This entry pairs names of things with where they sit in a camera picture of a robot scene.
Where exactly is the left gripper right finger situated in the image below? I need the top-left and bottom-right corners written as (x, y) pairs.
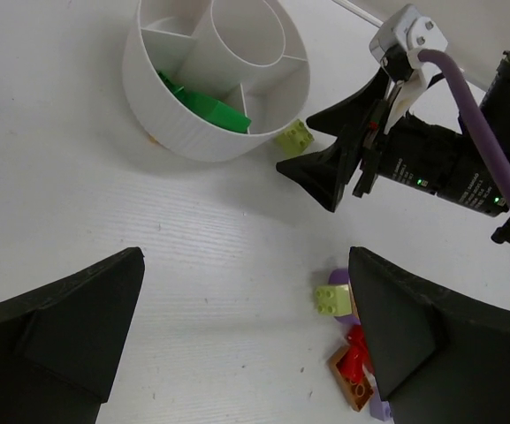
top-left (348, 246), bottom-right (510, 424)

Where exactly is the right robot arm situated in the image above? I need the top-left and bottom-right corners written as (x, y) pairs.
top-left (276, 51), bottom-right (510, 216)

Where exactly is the dark green curved lego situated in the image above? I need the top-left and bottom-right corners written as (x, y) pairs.
top-left (179, 91), bottom-right (251, 133)

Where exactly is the light yellow lego brick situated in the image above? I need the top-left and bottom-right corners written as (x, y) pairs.
top-left (314, 284), bottom-right (353, 317)

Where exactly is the brown lego plate left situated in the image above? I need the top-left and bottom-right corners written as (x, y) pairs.
top-left (327, 345), bottom-right (375, 413)

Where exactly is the purple butterfly curved lego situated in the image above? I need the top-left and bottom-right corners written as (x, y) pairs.
top-left (328, 269), bottom-right (358, 325)

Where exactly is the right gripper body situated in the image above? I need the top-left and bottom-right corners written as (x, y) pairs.
top-left (353, 100), bottom-right (508, 216)

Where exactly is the white round divided container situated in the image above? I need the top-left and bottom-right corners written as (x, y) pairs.
top-left (121, 1), bottom-right (310, 163)

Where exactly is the lavender 2x2 lego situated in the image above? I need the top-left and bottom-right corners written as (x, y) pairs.
top-left (369, 397), bottom-right (392, 422)

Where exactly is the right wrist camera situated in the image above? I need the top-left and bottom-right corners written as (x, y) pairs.
top-left (369, 4), bottom-right (448, 82)

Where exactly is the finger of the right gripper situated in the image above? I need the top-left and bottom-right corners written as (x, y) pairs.
top-left (306, 70), bottom-right (392, 137)
top-left (276, 140), bottom-right (361, 213)

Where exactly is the lone light yellow lego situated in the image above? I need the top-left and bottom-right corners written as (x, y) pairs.
top-left (275, 119), bottom-right (315, 157)

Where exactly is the green 2x4 lego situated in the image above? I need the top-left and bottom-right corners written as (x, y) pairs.
top-left (156, 71), bottom-right (186, 104)

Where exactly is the red lego brick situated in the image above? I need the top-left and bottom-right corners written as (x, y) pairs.
top-left (338, 325), bottom-right (374, 384)

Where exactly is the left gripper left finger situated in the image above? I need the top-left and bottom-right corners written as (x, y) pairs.
top-left (0, 247), bottom-right (145, 423)

